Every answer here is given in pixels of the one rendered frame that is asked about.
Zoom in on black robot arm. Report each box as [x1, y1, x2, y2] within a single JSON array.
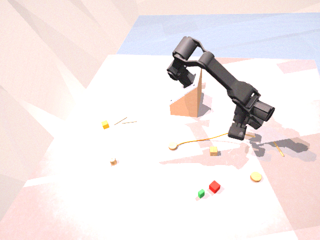
[[166, 36, 275, 130]]

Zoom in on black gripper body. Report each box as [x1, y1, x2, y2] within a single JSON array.
[[227, 108, 250, 141]]

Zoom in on yellow round disc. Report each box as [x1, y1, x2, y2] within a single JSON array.
[[250, 171, 262, 182]]

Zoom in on round wooden button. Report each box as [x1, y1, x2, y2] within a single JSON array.
[[168, 141, 177, 151]]

